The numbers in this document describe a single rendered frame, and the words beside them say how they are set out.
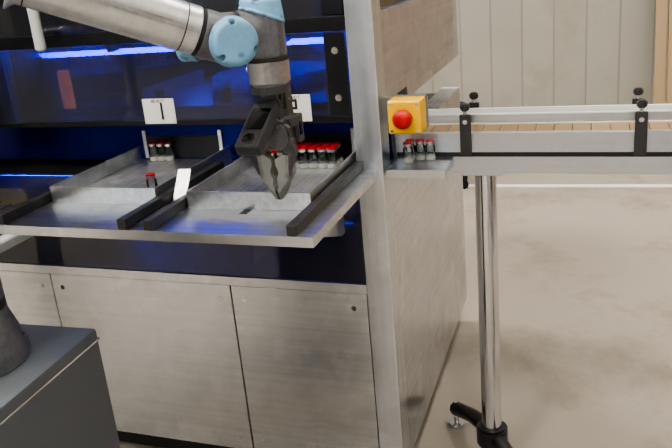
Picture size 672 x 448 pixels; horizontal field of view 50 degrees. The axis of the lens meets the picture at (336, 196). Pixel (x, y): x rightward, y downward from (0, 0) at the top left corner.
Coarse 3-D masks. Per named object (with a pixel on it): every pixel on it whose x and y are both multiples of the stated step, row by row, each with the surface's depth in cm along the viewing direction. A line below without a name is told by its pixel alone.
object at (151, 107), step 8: (144, 104) 171; (152, 104) 170; (168, 104) 168; (144, 112) 171; (152, 112) 171; (160, 112) 170; (168, 112) 169; (152, 120) 171; (160, 120) 171; (168, 120) 170; (176, 120) 169
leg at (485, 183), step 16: (480, 176) 165; (496, 176) 167; (480, 192) 167; (496, 192) 167; (480, 208) 168; (496, 208) 168; (480, 224) 169; (496, 224) 169; (480, 240) 170; (496, 240) 170; (480, 256) 172; (496, 256) 172; (480, 272) 173; (496, 272) 173; (480, 288) 175; (496, 288) 174; (480, 304) 176; (496, 304) 175; (480, 320) 178; (496, 320) 176; (480, 336) 179; (496, 336) 178; (480, 352) 181; (496, 352) 179; (480, 368) 183; (496, 368) 180; (496, 384) 182; (496, 400) 183; (496, 416) 184
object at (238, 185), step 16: (240, 160) 163; (352, 160) 158; (224, 176) 156; (240, 176) 161; (256, 176) 160; (304, 176) 156; (320, 176) 155; (336, 176) 148; (192, 192) 141; (208, 192) 140; (224, 192) 139; (240, 192) 138; (256, 192) 137; (288, 192) 135; (304, 192) 134; (320, 192) 139; (208, 208) 141; (224, 208) 140; (240, 208) 139; (256, 208) 138; (272, 208) 137; (288, 208) 136
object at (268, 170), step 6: (258, 156) 133; (264, 156) 132; (270, 156) 133; (258, 162) 133; (264, 162) 133; (270, 162) 132; (264, 168) 133; (270, 168) 133; (276, 168) 138; (264, 174) 133; (270, 174) 133; (276, 174) 137; (264, 180) 134; (270, 180) 133; (270, 186) 134; (276, 186) 135; (276, 192) 134; (276, 198) 135
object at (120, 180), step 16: (112, 160) 174; (128, 160) 180; (144, 160) 183; (176, 160) 180; (192, 160) 179; (208, 160) 166; (224, 160) 174; (80, 176) 163; (96, 176) 168; (112, 176) 171; (128, 176) 170; (144, 176) 168; (160, 176) 167; (176, 176) 153; (64, 192) 153; (80, 192) 152; (96, 192) 151; (112, 192) 149; (128, 192) 148; (144, 192) 147; (160, 192) 148
